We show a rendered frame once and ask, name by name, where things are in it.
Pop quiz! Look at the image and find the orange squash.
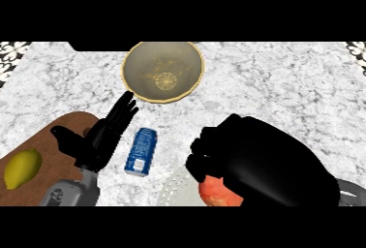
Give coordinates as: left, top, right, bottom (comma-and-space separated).
197, 174, 246, 207

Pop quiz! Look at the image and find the black appliance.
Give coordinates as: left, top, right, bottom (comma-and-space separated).
67, 42, 144, 52

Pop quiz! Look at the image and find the grey bowl with gold rim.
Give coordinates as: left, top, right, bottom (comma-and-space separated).
119, 42, 206, 105

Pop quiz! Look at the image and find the blue can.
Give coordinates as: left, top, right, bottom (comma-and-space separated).
122, 127, 159, 178

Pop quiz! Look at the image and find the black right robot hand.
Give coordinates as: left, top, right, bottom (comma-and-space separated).
184, 112, 342, 207

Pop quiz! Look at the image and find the yellow lemon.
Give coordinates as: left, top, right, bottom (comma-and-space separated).
3, 147, 44, 191

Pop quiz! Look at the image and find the brown wooden cutting board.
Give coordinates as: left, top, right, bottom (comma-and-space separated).
0, 110, 100, 207

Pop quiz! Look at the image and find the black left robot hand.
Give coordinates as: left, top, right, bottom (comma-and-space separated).
48, 90, 140, 173

